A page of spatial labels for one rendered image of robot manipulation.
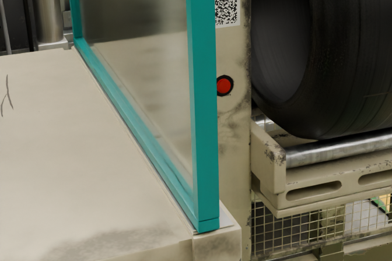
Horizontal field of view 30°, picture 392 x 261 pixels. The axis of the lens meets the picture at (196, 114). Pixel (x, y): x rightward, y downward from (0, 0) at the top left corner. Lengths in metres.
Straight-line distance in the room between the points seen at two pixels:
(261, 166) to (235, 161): 0.06
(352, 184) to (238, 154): 0.25
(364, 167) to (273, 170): 0.22
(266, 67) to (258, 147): 0.35
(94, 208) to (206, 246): 0.11
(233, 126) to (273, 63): 0.35
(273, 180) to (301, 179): 0.08
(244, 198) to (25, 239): 1.03
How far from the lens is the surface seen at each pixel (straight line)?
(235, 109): 1.51
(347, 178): 1.58
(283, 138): 1.85
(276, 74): 1.81
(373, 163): 1.61
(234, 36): 1.45
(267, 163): 1.49
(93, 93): 0.92
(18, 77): 0.99
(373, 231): 2.41
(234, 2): 1.43
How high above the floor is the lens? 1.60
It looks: 24 degrees down
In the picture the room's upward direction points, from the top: 2 degrees counter-clockwise
